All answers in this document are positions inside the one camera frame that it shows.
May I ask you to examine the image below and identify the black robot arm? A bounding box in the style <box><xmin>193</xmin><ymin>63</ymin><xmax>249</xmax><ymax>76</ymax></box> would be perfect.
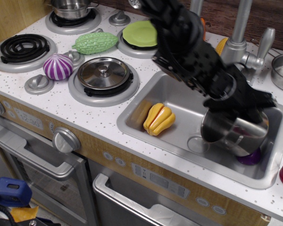
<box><xmin>140</xmin><ymin>0</ymin><xmax>276</xmax><ymax>123</ymax></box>

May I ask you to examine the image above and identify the black cable lower left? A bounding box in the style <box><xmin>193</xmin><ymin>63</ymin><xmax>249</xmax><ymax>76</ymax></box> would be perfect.
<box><xmin>0</xmin><ymin>202</ymin><xmax>17</xmax><ymax>226</ymax></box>

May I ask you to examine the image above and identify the steel pot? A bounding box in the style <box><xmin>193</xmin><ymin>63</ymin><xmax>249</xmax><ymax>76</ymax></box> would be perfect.
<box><xmin>44</xmin><ymin>0</ymin><xmax>100</xmax><ymax>20</ymax></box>
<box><xmin>200</xmin><ymin>110</ymin><xmax>269</xmax><ymax>157</ymax></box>

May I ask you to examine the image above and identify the purple toy eggplant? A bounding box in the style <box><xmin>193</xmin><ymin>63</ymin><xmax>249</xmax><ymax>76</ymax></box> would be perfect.
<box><xmin>236</xmin><ymin>147</ymin><xmax>261</xmax><ymax>165</ymax></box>

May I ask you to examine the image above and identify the silver stove knob front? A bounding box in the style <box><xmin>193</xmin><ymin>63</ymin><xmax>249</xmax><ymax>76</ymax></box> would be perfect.
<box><xmin>24</xmin><ymin>74</ymin><xmax>54</xmax><ymax>95</ymax></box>

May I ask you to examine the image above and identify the perforated steel ladle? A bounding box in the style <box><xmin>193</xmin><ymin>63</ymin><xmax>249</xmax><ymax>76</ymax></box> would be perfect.
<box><xmin>128</xmin><ymin>0</ymin><xmax>142</xmax><ymax>9</ymax></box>

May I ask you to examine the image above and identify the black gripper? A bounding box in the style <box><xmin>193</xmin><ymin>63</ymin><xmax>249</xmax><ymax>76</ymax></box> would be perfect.
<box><xmin>204</xmin><ymin>65</ymin><xmax>276</xmax><ymax>124</ymax></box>

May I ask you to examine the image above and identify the silver stove knob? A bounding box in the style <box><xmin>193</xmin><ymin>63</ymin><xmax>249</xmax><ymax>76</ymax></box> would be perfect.
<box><xmin>63</xmin><ymin>50</ymin><xmax>85</xmax><ymax>68</ymax></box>
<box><xmin>24</xmin><ymin>74</ymin><xmax>54</xmax><ymax>95</ymax></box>
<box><xmin>108</xmin><ymin>10</ymin><xmax>131</xmax><ymax>26</ymax></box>

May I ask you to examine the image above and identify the silver toy faucet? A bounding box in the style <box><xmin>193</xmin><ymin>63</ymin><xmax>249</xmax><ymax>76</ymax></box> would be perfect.
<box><xmin>220</xmin><ymin>0</ymin><xmax>276</xmax><ymax>87</ymax></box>

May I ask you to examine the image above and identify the green toy bitter gourd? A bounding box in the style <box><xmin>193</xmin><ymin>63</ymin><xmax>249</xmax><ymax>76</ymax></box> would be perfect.
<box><xmin>72</xmin><ymin>32</ymin><xmax>118</xmax><ymax>55</ymax></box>

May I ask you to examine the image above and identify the orange toy carrot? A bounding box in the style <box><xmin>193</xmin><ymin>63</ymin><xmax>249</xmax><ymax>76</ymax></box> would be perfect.
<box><xmin>200</xmin><ymin>17</ymin><xmax>206</xmax><ymax>41</ymax></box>

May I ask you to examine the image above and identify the black coil burner left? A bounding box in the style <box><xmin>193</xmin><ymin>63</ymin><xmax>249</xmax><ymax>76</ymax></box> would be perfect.
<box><xmin>0</xmin><ymin>34</ymin><xmax>50</xmax><ymax>64</ymax></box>

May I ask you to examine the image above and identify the silver sink basin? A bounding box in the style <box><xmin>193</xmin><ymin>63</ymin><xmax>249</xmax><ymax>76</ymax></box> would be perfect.
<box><xmin>117</xmin><ymin>72</ymin><xmax>283</xmax><ymax>189</ymax></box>

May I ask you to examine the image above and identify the silver stove knob back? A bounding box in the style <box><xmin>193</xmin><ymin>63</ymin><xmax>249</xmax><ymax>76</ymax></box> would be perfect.
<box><xmin>108</xmin><ymin>10</ymin><xmax>131</xmax><ymax>26</ymax></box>

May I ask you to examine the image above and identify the blue clamp tool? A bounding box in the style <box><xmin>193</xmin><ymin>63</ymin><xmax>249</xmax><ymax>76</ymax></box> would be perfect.
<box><xmin>0</xmin><ymin>177</ymin><xmax>32</xmax><ymax>207</ymax></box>

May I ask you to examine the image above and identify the silver oven dial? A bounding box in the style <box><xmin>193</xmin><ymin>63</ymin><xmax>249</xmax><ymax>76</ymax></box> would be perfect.
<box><xmin>52</xmin><ymin>127</ymin><xmax>81</xmax><ymax>153</ymax></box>

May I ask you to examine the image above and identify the green plastic plate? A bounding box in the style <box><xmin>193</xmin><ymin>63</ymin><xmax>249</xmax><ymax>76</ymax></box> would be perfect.
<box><xmin>122</xmin><ymin>21</ymin><xmax>157</xmax><ymax>48</ymax></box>

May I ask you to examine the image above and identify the steel pot lid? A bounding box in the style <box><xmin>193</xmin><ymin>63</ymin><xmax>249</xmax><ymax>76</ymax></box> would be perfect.
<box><xmin>77</xmin><ymin>57</ymin><xmax>130</xmax><ymax>90</ymax></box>

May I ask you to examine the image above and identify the silver stove knob middle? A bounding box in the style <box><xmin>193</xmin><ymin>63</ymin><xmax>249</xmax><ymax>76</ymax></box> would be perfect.
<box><xmin>63</xmin><ymin>50</ymin><xmax>85</xmax><ymax>68</ymax></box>

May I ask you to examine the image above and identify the purple striped toy onion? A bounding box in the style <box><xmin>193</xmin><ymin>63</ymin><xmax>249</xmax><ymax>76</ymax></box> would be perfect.
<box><xmin>43</xmin><ymin>53</ymin><xmax>74</xmax><ymax>81</ymax></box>

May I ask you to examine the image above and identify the yellow toy squash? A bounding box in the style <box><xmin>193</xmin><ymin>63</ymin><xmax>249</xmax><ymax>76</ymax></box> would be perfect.
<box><xmin>143</xmin><ymin>103</ymin><xmax>175</xmax><ymax>136</ymax></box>

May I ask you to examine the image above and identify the oven door with handle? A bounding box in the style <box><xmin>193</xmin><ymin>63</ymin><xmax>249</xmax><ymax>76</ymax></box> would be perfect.
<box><xmin>0</xmin><ymin>116</ymin><xmax>98</xmax><ymax>226</ymax></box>

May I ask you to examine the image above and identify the yellow toy corn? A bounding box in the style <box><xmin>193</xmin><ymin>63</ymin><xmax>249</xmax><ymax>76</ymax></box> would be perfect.
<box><xmin>215</xmin><ymin>38</ymin><xmax>228</xmax><ymax>55</ymax></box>

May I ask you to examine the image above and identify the dishwasher door with handle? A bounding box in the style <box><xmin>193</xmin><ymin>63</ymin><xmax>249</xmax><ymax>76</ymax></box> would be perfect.
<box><xmin>92</xmin><ymin>173</ymin><xmax>227</xmax><ymax>226</ymax></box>

